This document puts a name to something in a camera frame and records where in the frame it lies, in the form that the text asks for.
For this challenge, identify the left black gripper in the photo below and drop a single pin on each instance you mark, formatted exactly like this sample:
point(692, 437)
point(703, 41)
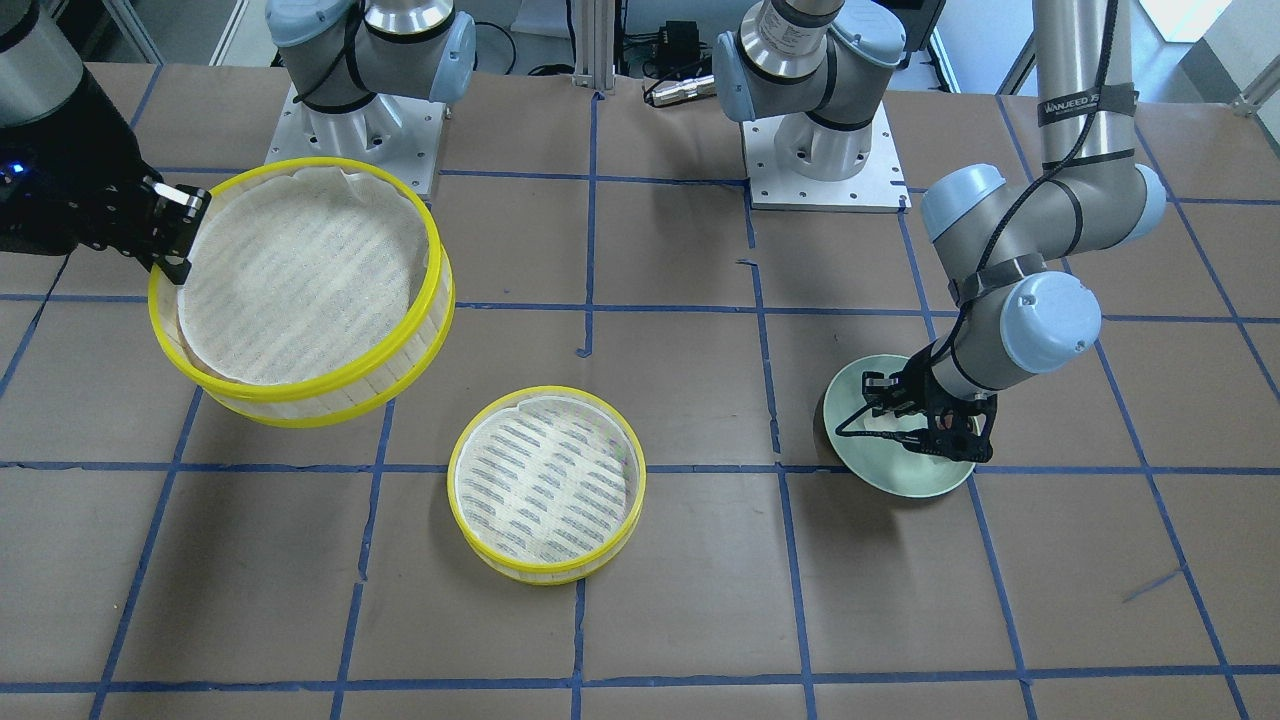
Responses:
point(916, 381)

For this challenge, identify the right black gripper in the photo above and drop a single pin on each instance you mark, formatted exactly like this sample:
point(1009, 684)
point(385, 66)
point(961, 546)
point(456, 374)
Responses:
point(88, 150)

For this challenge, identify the yellow steamer layer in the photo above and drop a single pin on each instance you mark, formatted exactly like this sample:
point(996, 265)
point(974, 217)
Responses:
point(319, 289)
point(547, 484)

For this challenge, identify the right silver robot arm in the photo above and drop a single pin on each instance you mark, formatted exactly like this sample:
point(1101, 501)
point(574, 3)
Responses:
point(39, 67)

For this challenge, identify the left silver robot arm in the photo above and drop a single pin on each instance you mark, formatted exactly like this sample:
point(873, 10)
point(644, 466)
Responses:
point(822, 67)

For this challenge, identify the light green plate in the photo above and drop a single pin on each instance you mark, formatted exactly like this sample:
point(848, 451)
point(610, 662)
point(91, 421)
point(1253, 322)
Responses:
point(880, 462)

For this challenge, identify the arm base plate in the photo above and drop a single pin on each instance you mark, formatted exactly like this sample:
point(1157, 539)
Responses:
point(795, 165)
point(401, 135)

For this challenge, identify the aluminium frame post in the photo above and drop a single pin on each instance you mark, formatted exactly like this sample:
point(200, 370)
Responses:
point(594, 32)

